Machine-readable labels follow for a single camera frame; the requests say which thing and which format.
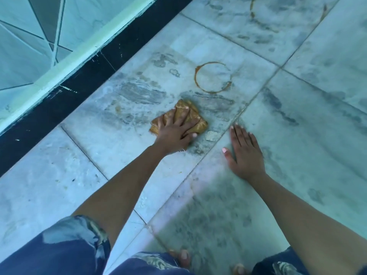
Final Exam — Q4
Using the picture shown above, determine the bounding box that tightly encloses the person's right forearm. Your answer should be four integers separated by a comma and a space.
249, 173, 367, 275

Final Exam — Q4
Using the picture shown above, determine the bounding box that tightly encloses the blue patterned garment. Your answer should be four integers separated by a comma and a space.
0, 215, 367, 275

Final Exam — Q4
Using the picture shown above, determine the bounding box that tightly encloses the person's left forearm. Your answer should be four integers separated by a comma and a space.
72, 144, 185, 249

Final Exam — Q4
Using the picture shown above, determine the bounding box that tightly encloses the person's left foot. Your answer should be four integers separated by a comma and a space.
169, 249, 192, 269

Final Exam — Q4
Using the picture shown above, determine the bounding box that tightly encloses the brown cleaning cloth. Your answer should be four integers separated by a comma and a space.
149, 99, 208, 138

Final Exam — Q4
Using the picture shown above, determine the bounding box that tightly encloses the person's right hand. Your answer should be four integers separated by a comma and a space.
222, 123, 267, 182

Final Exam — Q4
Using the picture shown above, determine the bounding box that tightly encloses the person's left hand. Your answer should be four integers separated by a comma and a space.
153, 107, 201, 156

